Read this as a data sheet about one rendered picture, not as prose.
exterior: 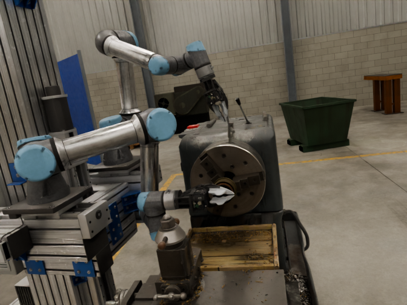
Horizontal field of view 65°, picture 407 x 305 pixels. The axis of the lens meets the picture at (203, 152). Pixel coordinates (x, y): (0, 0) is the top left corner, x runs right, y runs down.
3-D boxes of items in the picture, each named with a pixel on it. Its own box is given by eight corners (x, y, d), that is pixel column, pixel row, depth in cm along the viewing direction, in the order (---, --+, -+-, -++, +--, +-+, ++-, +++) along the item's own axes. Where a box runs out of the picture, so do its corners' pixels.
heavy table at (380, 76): (364, 108, 990) (363, 75, 969) (379, 106, 983) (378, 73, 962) (385, 115, 835) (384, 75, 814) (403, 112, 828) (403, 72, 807)
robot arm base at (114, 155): (97, 166, 162) (93, 147, 159) (113, 158, 176) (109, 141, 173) (123, 164, 157) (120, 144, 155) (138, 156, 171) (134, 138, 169)
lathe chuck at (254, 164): (193, 205, 148) (194, 138, 141) (263, 212, 143) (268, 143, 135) (189, 213, 140) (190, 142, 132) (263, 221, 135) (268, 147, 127)
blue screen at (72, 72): (23, 166, 879) (0, 78, 829) (54, 158, 931) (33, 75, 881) (86, 186, 578) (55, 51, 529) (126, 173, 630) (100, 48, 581)
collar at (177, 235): (160, 231, 87) (158, 221, 86) (188, 230, 85) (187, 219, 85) (150, 246, 79) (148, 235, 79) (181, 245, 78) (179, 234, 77)
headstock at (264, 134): (205, 179, 215) (197, 121, 207) (278, 173, 205) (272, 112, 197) (184, 217, 158) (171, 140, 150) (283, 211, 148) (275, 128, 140)
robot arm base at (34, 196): (17, 205, 115) (9, 179, 113) (48, 190, 130) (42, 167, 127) (51, 204, 111) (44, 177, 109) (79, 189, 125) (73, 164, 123)
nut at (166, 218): (163, 224, 84) (161, 212, 83) (177, 223, 83) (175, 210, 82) (158, 231, 80) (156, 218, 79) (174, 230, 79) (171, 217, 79)
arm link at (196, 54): (190, 46, 144) (205, 38, 139) (200, 69, 146) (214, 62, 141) (180, 48, 138) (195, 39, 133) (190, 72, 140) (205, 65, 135)
